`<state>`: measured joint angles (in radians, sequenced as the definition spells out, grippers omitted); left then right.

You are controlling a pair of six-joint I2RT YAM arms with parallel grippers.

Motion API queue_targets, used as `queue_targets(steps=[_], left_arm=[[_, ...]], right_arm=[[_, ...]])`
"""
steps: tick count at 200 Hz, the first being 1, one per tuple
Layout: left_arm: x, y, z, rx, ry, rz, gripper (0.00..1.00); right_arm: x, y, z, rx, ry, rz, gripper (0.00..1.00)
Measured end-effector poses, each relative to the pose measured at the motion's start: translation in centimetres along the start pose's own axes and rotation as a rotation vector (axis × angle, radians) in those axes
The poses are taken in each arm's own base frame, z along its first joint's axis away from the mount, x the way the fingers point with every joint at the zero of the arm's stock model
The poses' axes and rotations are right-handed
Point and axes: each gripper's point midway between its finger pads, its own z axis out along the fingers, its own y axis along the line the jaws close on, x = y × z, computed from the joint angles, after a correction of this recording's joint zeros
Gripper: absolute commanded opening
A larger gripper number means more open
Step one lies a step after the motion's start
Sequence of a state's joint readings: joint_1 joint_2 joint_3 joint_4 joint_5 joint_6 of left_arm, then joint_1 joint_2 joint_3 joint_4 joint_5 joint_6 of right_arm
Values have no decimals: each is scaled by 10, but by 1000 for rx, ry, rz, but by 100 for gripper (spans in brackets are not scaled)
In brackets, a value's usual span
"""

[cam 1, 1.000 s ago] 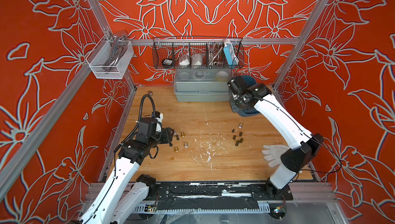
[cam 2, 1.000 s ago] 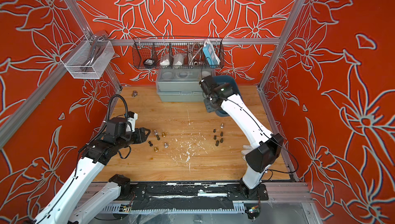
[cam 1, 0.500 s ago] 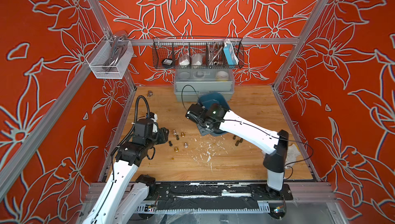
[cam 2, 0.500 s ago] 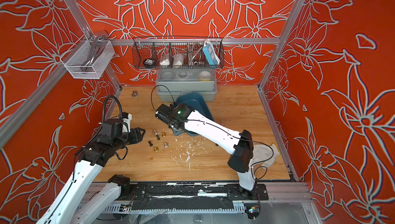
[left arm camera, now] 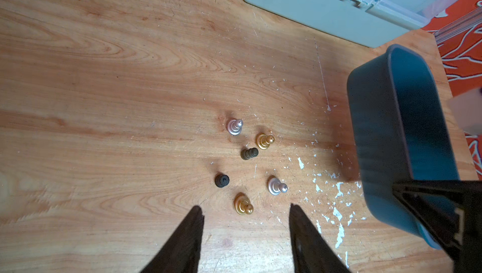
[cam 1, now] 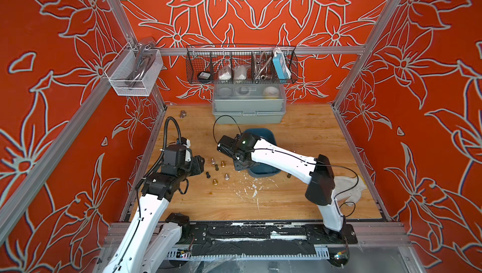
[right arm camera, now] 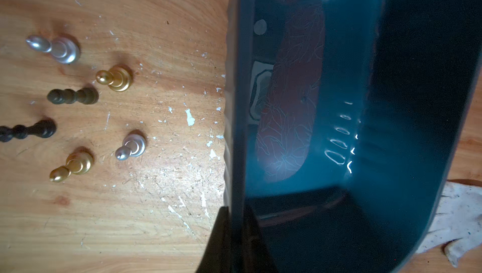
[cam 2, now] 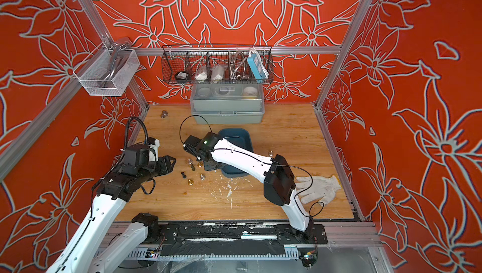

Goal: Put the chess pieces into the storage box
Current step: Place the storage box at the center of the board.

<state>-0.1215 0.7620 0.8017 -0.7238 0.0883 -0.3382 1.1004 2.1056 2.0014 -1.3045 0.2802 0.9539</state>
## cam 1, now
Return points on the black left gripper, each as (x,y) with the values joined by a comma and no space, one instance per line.
(198,164)

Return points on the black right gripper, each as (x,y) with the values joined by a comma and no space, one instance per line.
(235,165)

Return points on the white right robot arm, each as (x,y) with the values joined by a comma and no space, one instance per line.
(255,154)

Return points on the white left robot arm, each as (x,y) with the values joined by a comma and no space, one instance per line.
(141,249)

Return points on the blue white box in basket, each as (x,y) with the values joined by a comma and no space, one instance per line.
(280,65)

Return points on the grey plastic lidded container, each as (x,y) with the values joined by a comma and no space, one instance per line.
(249,103)

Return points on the small metal piece far corner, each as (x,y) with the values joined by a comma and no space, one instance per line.
(183,114)

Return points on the metal tongs in basket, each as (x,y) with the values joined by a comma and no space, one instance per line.
(261,64)

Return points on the white cloth on table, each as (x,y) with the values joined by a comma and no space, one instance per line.
(349,189)

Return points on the black wire wall basket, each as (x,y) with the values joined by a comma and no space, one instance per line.
(232,64)

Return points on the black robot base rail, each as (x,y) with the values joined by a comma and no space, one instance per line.
(210,241)

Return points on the white mesh wall basket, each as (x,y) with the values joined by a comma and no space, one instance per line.
(132,75)

